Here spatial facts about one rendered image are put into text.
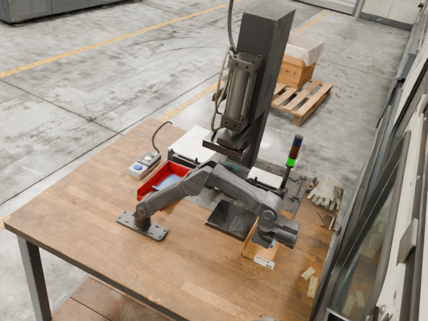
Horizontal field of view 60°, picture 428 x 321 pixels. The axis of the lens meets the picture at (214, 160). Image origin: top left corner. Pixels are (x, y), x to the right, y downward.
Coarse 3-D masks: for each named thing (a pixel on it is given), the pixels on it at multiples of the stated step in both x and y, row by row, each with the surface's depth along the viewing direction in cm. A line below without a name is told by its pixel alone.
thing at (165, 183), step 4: (168, 176) 169; (172, 176) 169; (176, 176) 170; (164, 180) 166; (168, 180) 167; (176, 180) 168; (160, 184) 164; (164, 184) 164; (168, 184) 165; (156, 188) 158; (160, 188) 162
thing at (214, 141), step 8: (248, 128) 161; (208, 136) 158; (216, 136) 159; (224, 136) 152; (232, 136) 153; (240, 136) 153; (208, 144) 155; (216, 144) 154; (224, 144) 151; (232, 144) 149; (240, 144) 154; (248, 144) 157; (224, 152) 154; (232, 152) 152; (240, 152) 151; (240, 160) 152
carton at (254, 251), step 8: (288, 216) 152; (256, 224) 147; (248, 240) 142; (248, 248) 142; (256, 248) 142; (264, 248) 143; (272, 248) 143; (248, 256) 138; (256, 256) 136; (264, 256) 140; (272, 256) 140; (264, 264) 136; (272, 264) 134
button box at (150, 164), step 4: (172, 124) 218; (152, 136) 194; (152, 140) 191; (156, 148) 185; (148, 152) 178; (152, 152) 179; (156, 152) 180; (144, 156) 175; (156, 156) 177; (160, 156) 178; (140, 160) 172; (144, 160) 172; (148, 160) 172; (152, 160) 173; (156, 160) 175; (144, 164) 171; (148, 164) 170; (152, 164) 173; (148, 168) 171
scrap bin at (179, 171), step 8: (168, 160) 170; (160, 168) 165; (168, 168) 172; (176, 168) 170; (184, 168) 168; (152, 176) 160; (160, 176) 168; (144, 184) 155; (152, 184) 163; (144, 192) 158
